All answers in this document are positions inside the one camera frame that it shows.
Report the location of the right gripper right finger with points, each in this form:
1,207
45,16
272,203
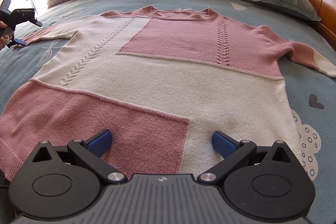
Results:
235,155

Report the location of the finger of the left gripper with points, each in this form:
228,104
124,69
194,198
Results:
36,22
18,42

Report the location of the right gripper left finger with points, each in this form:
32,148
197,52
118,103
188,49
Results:
88,153

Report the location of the pink and cream sweater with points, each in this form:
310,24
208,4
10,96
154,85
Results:
162,81

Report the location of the person's left hand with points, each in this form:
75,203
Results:
5,39

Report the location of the teal floral bed sheet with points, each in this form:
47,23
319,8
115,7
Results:
311,95

